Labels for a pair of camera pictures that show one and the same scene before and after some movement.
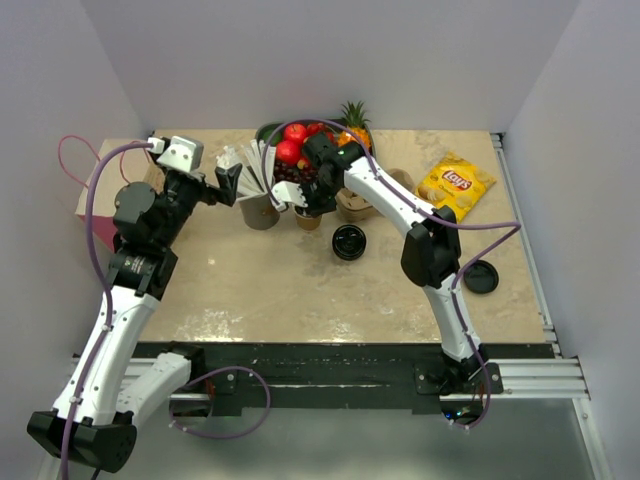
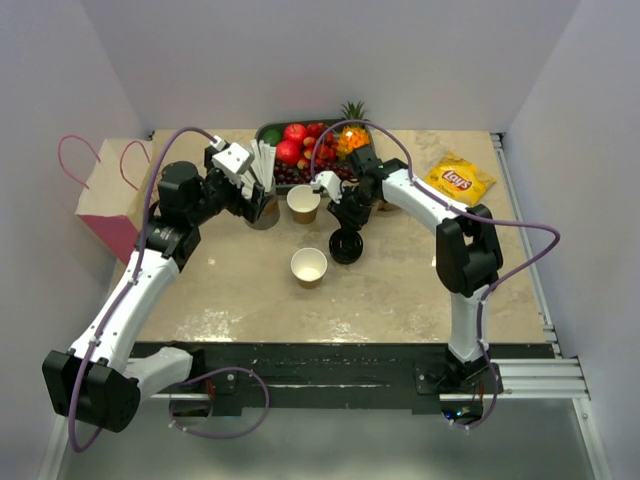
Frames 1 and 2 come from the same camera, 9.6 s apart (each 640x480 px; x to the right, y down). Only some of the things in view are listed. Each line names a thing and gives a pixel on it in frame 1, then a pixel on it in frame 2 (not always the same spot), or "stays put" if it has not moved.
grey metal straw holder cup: x=259 y=212 stays put
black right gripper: x=315 y=209 to x=347 y=219
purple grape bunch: x=286 y=172 stays put
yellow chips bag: x=454 y=182 stays put
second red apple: x=287 y=152 stays put
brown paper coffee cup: x=305 y=220 to x=309 y=265
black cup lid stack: x=349 y=242 stays put
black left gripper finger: x=228 y=182 to x=246 y=208
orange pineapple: x=354 y=118 stays put
